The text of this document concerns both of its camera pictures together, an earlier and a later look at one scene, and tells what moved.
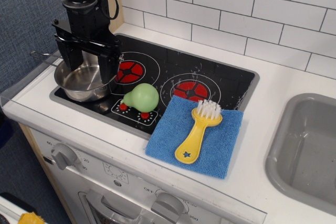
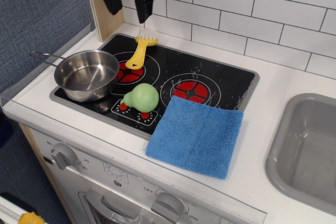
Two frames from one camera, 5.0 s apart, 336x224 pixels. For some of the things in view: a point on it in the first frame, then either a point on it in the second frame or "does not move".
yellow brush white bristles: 207,114 → 146,38
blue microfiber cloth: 175,126 does not move
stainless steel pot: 83,85 does not move
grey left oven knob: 63,155 does not move
